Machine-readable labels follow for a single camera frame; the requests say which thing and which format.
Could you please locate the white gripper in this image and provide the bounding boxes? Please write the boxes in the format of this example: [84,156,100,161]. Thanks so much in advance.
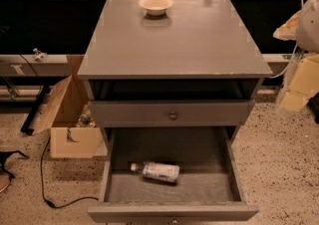
[278,53,319,113]

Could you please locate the blue plastic bottle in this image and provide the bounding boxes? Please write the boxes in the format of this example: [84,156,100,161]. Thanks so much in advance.
[131,161,179,183]

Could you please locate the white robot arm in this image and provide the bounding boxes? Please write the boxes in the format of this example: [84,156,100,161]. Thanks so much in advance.
[273,0,319,113]

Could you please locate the open grey middle drawer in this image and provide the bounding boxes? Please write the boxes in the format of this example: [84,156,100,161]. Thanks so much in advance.
[88,126,258,223]

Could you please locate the grey drawer cabinet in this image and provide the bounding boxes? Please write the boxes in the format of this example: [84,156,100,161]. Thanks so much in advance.
[77,0,274,225]

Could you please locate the closed grey top drawer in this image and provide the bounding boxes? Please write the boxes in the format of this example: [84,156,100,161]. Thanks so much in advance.
[89,101,254,127]

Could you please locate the white bowl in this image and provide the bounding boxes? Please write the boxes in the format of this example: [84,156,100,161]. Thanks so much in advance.
[139,0,173,16]

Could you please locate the items inside cardboard box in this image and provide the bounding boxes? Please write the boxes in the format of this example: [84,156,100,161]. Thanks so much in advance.
[77,106,96,127]

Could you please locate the open cardboard box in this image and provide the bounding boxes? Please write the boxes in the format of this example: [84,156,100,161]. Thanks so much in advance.
[32,56,103,158]

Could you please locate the small clear object on ledge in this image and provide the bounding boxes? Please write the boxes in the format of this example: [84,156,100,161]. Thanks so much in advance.
[33,48,48,63]

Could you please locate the black object at left edge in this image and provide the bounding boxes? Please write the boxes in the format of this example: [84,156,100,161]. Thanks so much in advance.
[0,150,30,179]

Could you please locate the white hanging cable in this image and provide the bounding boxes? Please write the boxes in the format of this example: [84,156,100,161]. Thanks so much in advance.
[268,0,305,80]

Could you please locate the black floor cable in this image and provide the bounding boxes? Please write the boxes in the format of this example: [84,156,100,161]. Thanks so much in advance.
[39,137,100,209]

